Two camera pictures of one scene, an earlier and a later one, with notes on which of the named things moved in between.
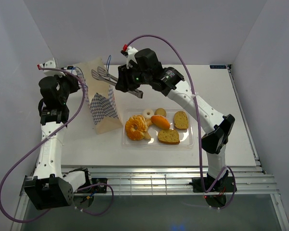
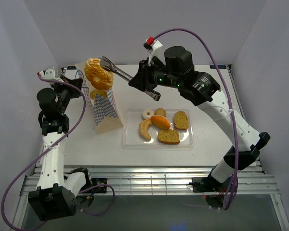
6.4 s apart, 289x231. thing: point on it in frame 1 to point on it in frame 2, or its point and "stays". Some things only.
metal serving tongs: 102,75 to 107,64
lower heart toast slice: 168,136 stays
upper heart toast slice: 180,120 stays
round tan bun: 160,111 stays
